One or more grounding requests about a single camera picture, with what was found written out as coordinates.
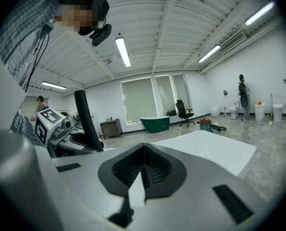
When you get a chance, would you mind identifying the person's checked shirt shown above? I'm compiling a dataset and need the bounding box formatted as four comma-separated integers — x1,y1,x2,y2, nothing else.
0,0,62,146

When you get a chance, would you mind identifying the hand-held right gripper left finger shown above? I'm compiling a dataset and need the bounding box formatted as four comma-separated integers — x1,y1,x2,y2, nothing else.
34,142,146,231

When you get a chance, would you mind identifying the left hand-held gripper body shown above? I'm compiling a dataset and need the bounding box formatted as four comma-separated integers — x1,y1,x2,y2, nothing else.
34,107,75,159

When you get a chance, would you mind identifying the white bin with orange label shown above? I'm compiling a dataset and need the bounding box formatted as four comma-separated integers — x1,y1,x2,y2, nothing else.
254,101,267,123

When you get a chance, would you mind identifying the plain white bin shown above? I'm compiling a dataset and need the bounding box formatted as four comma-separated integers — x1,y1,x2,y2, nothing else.
272,103,284,123

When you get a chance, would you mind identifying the ceiling tube light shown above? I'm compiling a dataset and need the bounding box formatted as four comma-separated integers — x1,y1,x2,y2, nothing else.
244,1,276,26
197,45,221,64
41,80,67,90
114,37,132,68

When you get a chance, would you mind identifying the ceiling air vent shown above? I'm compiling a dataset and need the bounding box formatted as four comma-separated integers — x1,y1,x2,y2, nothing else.
218,31,247,54

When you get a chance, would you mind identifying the black headset cable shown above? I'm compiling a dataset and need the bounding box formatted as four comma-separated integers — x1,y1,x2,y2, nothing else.
24,29,51,92

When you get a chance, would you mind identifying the white toilet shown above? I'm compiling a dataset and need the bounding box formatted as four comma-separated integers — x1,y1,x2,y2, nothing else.
229,105,240,120

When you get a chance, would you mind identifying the black head-mounted camera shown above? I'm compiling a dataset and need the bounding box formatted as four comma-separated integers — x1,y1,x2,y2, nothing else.
89,23,113,48

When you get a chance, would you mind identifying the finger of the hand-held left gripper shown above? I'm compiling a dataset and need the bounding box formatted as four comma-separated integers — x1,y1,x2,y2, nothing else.
55,140,105,157
69,131,86,141

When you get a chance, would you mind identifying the person's face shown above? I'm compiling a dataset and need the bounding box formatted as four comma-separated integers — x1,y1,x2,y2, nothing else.
54,4,100,34

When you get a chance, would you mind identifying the vacuum cleaner with black hose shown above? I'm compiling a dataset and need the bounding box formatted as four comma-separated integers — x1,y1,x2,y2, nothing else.
196,117,227,136

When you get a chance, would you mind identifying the white bathtub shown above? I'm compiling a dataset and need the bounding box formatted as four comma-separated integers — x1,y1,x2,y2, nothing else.
103,129,257,181

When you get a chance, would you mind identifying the green bathtub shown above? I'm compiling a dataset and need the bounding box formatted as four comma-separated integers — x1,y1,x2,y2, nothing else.
139,115,171,134

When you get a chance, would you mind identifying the dark wooden cabinet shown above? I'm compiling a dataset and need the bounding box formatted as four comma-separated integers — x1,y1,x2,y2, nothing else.
99,118,124,140

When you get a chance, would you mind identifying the window roller blind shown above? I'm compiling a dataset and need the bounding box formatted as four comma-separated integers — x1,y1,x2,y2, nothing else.
172,74,191,111
155,74,176,117
120,77,159,125

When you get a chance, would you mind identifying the black office chair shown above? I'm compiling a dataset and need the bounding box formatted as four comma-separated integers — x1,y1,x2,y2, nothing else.
175,99,196,128

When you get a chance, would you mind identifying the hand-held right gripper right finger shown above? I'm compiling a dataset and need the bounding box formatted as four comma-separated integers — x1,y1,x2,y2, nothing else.
132,142,274,231

